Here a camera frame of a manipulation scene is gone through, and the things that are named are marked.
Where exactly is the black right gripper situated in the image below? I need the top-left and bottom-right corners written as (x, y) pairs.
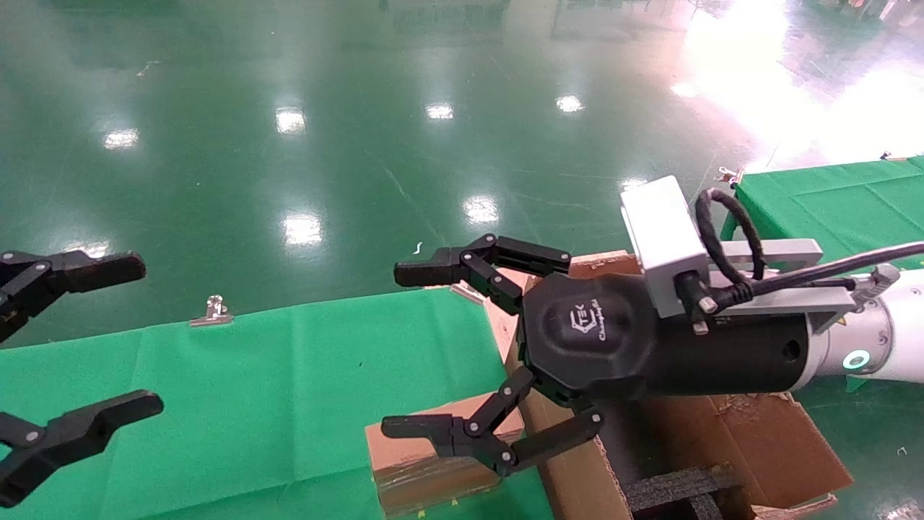
top-left (381, 233), bottom-right (811, 477)

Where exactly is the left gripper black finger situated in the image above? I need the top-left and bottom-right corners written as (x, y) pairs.
top-left (0, 251), bottom-right (147, 344)
top-left (0, 390), bottom-right (165, 508)

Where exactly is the small cardboard box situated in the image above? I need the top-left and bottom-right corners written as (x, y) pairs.
top-left (365, 390), bottom-right (526, 517)

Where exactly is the large open cardboard carton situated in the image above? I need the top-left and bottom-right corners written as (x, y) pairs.
top-left (451, 249), bottom-right (854, 520)

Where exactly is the green tablecloth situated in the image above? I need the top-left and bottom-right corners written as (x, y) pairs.
top-left (720, 155), bottom-right (924, 272)
top-left (0, 287), bottom-right (553, 520)

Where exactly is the black foam pad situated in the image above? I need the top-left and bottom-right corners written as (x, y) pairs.
top-left (621, 462), bottom-right (751, 520)

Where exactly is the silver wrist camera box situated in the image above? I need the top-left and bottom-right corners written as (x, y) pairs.
top-left (619, 175), bottom-right (712, 320)

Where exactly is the silver camera mount bracket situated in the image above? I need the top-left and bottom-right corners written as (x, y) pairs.
top-left (704, 238), bottom-right (860, 334)

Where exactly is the black camera cable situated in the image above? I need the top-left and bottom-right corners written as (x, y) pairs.
top-left (675, 188), bottom-right (924, 337)

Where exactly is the grey cable connector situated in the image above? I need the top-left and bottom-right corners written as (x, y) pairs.
top-left (848, 264), bottom-right (902, 295)

